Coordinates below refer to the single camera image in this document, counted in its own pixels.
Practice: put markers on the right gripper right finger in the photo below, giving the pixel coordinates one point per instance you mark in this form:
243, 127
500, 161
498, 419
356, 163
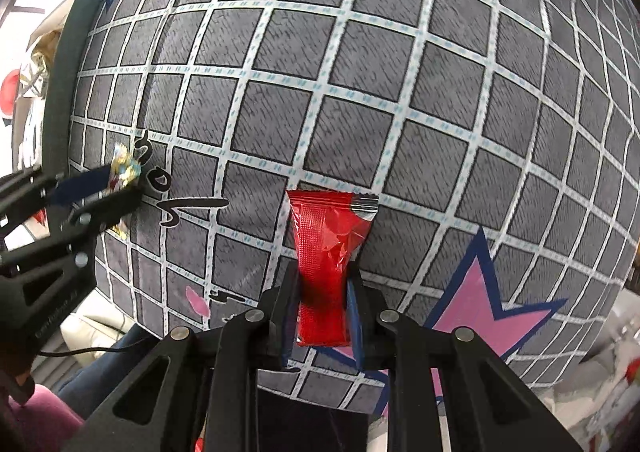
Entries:
446, 391

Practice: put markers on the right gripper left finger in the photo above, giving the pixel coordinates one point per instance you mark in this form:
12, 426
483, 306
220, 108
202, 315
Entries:
199, 385

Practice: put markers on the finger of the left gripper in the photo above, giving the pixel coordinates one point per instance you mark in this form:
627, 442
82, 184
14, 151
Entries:
25, 192
79, 231

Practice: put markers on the gold small candy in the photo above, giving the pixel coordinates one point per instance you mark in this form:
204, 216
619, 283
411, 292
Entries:
122, 171

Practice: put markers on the long red snack pack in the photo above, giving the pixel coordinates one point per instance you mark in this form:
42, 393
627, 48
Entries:
328, 227

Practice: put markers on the red plastic stool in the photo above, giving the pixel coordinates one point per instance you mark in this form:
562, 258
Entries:
8, 93

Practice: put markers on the grey checked bed sheet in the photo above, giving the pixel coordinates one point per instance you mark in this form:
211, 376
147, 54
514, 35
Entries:
501, 138

